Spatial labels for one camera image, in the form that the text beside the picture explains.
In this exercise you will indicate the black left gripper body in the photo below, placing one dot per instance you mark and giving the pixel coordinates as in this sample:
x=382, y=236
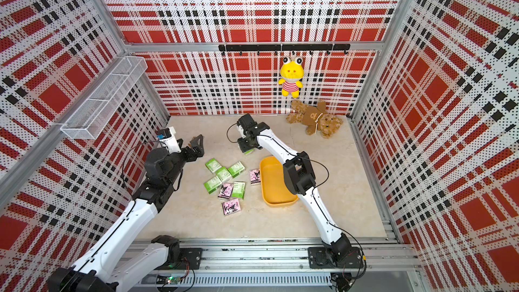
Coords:
x=188, y=156

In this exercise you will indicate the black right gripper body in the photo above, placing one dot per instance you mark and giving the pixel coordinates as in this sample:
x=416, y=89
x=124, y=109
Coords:
x=245, y=142

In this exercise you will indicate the pink tissue pack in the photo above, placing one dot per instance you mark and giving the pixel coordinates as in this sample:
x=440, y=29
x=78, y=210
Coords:
x=231, y=206
x=255, y=177
x=225, y=191

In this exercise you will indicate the yellow storage tray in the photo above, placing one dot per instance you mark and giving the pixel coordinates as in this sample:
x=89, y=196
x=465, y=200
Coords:
x=274, y=190

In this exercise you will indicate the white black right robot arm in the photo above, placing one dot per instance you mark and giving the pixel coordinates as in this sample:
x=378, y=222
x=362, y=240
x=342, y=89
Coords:
x=300, y=180

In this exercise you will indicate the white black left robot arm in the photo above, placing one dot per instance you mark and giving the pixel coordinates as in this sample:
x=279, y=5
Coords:
x=98, y=269

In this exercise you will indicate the pink tissue pack bottom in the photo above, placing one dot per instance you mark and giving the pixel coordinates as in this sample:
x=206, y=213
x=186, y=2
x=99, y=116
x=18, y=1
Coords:
x=231, y=206

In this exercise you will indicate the brown teddy bear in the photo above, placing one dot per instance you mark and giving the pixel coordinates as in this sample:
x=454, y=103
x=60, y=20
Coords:
x=315, y=118

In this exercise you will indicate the yellow frog plush toy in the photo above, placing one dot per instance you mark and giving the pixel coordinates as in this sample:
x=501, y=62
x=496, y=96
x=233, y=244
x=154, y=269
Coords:
x=291, y=74

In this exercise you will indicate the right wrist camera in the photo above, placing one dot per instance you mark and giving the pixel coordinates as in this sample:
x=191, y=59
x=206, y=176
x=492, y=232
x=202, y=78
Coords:
x=246, y=122

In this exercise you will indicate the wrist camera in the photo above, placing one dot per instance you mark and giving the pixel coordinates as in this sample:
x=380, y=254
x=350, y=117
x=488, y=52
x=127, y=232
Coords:
x=246, y=122
x=167, y=138

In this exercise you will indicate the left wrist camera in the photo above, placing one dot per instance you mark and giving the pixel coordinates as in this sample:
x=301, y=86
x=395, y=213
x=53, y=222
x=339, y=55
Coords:
x=167, y=138

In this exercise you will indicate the white wire mesh basket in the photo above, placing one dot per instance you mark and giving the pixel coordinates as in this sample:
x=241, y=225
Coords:
x=92, y=116

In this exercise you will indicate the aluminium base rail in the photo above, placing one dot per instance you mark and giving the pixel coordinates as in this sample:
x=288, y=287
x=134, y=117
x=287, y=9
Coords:
x=278, y=264

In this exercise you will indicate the black hook rail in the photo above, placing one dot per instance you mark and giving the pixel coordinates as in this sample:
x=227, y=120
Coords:
x=284, y=47

